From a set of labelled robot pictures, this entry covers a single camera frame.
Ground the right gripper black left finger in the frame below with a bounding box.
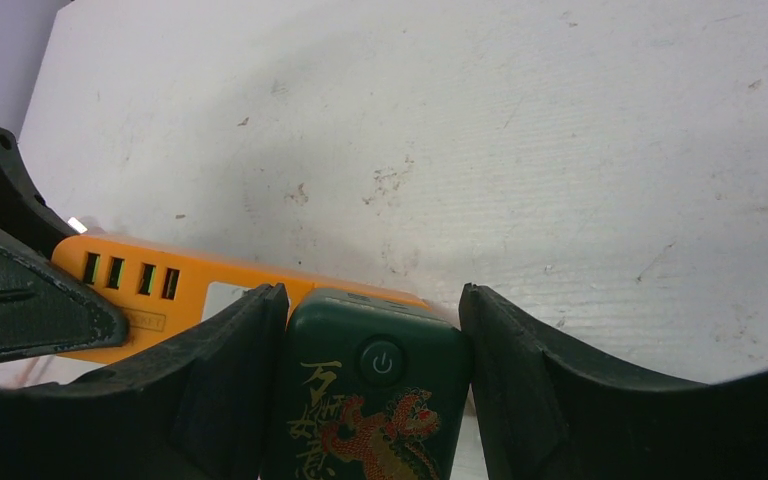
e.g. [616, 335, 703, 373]
[0, 284, 289, 479]

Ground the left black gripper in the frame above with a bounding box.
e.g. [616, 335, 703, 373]
[0, 127, 128, 363]

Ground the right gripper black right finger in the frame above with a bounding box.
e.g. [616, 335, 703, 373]
[459, 284, 768, 479]

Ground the orange power strip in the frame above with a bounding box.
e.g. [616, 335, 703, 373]
[52, 234, 429, 364]

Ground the green cube socket adapter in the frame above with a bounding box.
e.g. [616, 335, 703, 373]
[260, 288, 473, 480]

